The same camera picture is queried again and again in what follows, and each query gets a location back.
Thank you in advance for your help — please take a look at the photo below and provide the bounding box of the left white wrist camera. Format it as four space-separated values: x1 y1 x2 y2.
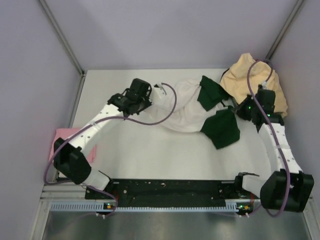
150 83 167 103

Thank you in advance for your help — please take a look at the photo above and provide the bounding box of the left corner aluminium post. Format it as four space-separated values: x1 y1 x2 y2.
37 0 86 76

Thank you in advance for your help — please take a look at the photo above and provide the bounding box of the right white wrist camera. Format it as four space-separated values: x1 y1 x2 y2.
257 80 269 95

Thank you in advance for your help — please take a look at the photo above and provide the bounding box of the grey slotted cable duct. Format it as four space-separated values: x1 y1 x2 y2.
50 201 253 213

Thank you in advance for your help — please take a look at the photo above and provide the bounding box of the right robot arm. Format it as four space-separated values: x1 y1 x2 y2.
233 87 314 213

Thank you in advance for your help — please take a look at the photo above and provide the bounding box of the right corner aluminium post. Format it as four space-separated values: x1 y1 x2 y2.
265 0 307 62

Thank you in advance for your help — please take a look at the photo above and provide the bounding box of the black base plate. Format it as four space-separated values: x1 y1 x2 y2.
84 177 265 208

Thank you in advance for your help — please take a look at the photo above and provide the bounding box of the corner aluminium post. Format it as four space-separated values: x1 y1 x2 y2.
265 0 307 62
37 0 86 76

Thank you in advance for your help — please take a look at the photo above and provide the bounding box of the beige t shirt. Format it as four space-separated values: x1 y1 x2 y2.
220 53 288 118

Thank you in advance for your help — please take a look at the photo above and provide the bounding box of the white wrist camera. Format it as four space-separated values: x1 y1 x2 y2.
257 80 269 95
150 83 167 103

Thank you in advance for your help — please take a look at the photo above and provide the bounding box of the pink folded t shirt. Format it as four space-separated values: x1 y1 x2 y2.
48 127 97 164

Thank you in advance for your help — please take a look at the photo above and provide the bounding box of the white and green t shirt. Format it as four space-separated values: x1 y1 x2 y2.
146 75 241 150

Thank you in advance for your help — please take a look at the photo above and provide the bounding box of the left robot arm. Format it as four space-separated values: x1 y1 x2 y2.
53 78 165 199

